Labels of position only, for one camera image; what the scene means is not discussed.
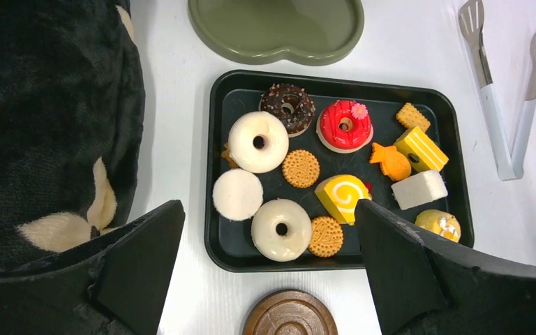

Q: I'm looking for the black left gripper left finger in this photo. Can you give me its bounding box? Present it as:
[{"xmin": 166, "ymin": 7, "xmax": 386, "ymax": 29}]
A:
[{"xmin": 92, "ymin": 200, "xmax": 185, "ymax": 334}]

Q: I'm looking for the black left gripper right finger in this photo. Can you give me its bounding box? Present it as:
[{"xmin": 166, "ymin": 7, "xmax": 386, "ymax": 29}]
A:
[{"xmin": 355, "ymin": 200, "xmax": 449, "ymax": 334}]

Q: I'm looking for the white cake block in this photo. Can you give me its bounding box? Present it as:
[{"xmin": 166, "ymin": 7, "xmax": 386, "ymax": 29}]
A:
[{"xmin": 391, "ymin": 170, "xmax": 448, "ymax": 210}]

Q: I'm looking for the orange fish-shaped pastry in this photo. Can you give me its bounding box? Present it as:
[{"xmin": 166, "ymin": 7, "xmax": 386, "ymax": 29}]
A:
[{"xmin": 369, "ymin": 142, "xmax": 412, "ymax": 181}]

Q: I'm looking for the yellow layered cake slice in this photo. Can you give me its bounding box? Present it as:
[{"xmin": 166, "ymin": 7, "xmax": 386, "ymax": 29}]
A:
[{"xmin": 394, "ymin": 126, "xmax": 449, "ymax": 172}]

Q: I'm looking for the steel tongs white handle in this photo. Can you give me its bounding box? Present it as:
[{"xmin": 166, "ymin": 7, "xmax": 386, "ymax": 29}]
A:
[{"xmin": 457, "ymin": 0, "xmax": 536, "ymax": 181}]

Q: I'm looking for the white glazed donut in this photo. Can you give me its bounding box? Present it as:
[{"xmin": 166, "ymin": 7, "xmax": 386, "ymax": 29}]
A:
[
  {"xmin": 251, "ymin": 199, "xmax": 312, "ymax": 262},
  {"xmin": 228, "ymin": 111, "xmax": 289, "ymax": 174}
]

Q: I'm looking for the yellow cream cupcake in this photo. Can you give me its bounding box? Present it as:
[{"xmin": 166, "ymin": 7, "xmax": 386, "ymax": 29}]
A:
[{"xmin": 415, "ymin": 209, "xmax": 461, "ymax": 242}]

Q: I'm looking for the round tan biscuit lower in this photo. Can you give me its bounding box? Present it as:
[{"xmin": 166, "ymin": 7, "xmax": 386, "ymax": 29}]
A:
[{"xmin": 308, "ymin": 216, "xmax": 344, "ymax": 258}]

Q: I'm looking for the round tan biscuit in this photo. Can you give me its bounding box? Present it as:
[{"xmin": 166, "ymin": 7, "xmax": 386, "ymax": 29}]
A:
[
  {"xmin": 281, "ymin": 149, "xmax": 320, "ymax": 188},
  {"xmin": 308, "ymin": 216, "xmax": 344, "ymax": 258}
]

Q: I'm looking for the brown wooden coaster left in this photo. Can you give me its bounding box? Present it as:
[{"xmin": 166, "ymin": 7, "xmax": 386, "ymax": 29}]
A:
[{"xmin": 242, "ymin": 290, "xmax": 338, "ymax": 335}]

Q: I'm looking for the yellow swirl roll cake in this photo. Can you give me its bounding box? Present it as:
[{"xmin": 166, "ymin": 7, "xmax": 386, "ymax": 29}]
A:
[{"xmin": 314, "ymin": 174, "xmax": 372, "ymax": 225}]

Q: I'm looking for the white round cake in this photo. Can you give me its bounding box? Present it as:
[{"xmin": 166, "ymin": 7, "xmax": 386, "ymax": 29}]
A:
[{"xmin": 212, "ymin": 168, "xmax": 263, "ymax": 221}]

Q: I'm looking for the small star cookie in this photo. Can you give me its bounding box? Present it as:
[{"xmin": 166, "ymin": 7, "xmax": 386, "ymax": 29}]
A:
[{"xmin": 221, "ymin": 143, "xmax": 239, "ymax": 168}]

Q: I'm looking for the round tan biscuit upper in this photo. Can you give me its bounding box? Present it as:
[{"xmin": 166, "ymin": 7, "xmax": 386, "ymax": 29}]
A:
[{"xmin": 281, "ymin": 149, "xmax": 320, "ymax": 188}]

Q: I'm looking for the rectangular tan cracker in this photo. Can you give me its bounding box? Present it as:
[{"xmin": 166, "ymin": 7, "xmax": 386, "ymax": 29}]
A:
[{"xmin": 396, "ymin": 103, "xmax": 431, "ymax": 132}]

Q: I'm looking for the red glazed donut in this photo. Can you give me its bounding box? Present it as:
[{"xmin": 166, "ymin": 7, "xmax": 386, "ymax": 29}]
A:
[{"xmin": 316, "ymin": 100, "xmax": 374, "ymax": 154}]

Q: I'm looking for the black rectangular tray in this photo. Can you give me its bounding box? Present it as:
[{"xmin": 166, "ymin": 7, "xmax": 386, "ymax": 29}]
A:
[{"xmin": 204, "ymin": 70, "xmax": 475, "ymax": 272}]

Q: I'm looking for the black floral plush blanket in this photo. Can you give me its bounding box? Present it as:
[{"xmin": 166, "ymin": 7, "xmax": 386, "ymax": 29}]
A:
[{"xmin": 0, "ymin": 1, "xmax": 145, "ymax": 270}]

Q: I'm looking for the chocolate sprinkle donut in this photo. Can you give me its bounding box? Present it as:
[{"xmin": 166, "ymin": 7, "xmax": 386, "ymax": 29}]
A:
[{"xmin": 258, "ymin": 83, "xmax": 315, "ymax": 137}]

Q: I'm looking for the green three-tier serving stand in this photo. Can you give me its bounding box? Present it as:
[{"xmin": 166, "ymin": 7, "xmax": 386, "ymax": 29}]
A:
[{"xmin": 188, "ymin": 1, "xmax": 365, "ymax": 66}]

